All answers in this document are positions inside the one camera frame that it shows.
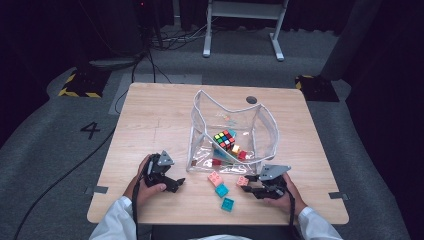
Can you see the large pink toy brick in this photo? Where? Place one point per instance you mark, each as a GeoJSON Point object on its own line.
{"type": "Point", "coordinates": [215, 179]}

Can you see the cyan toy brick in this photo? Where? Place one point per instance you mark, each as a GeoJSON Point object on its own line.
{"type": "Point", "coordinates": [227, 204]}
{"type": "Point", "coordinates": [221, 190]}

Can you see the red toy brick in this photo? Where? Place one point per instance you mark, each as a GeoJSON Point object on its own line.
{"type": "Point", "coordinates": [216, 162]}
{"type": "Point", "coordinates": [242, 155]}

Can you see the gray flat stand base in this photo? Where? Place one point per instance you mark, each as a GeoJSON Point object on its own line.
{"type": "Point", "coordinates": [113, 62]}

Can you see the person's white shirt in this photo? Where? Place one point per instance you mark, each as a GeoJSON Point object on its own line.
{"type": "Point", "coordinates": [220, 237]}

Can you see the multicoloured puzzle cube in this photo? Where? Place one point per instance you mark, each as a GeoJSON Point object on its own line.
{"type": "Point", "coordinates": [224, 140]}

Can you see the gray column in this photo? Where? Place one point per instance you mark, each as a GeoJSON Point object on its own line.
{"type": "Point", "coordinates": [350, 36]}

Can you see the clear plastic bag white trim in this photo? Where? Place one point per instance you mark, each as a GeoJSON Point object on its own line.
{"type": "Point", "coordinates": [206, 133]}

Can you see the person's right hand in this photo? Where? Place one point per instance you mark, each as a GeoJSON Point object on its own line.
{"type": "Point", "coordinates": [288, 203]}

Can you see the teal green toy brick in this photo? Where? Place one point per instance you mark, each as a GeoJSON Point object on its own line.
{"type": "Point", "coordinates": [233, 133]}

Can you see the small pink toy brick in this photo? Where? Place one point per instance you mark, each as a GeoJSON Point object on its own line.
{"type": "Point", "coordinates": [242, 181]}

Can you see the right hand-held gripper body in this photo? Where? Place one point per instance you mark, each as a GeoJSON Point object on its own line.
{"type": "Point", "coordinates": [273, 186]}

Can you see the dark round table disc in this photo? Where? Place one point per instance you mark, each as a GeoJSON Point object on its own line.
{"type": "Point", "coordinates": [251, 99]}

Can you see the person's left hand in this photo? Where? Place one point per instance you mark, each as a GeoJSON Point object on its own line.
{"type": "Point", "coordinates": [140, 191]}

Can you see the black base yellow striped edge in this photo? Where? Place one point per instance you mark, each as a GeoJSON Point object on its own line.
{"type": "Point", "coordinates": [316, 88]}
{"type": "Point", "coordinates": [85, 83]}

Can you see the gray tape strip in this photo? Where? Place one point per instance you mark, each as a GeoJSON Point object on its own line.
{"type": "Point", "coordinates": [96, 190]}
{"type": "Point", "coordinates": [338, 195]}

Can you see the white metal stand frame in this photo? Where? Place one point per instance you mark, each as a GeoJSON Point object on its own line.
{"type": "Point", "coordinates": [245, 10]}

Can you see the dark equipment rack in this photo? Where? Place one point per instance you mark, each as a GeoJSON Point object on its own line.
{"type": "Point", "coordinates": [146, 20]}

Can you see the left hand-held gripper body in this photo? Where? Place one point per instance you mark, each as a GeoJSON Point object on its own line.
{"type": "Point", "coordinates": [155, 170]}

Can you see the dark blue toy brick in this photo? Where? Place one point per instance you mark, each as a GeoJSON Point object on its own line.
{"type": "Point", "coordinates": [219, 154]}

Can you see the orange toy brick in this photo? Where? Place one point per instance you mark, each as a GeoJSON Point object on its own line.
{"type": "Point", "coordinates": [235, 149]}

